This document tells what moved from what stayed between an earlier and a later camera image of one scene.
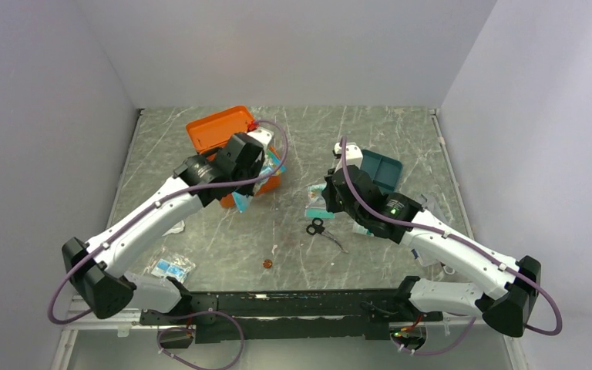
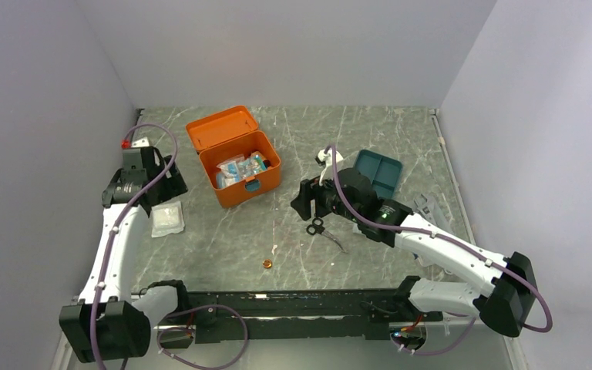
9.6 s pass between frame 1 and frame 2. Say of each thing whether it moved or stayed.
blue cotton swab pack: moved
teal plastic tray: stayed
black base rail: stayed
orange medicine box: stayed
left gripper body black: moved
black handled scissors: stayed
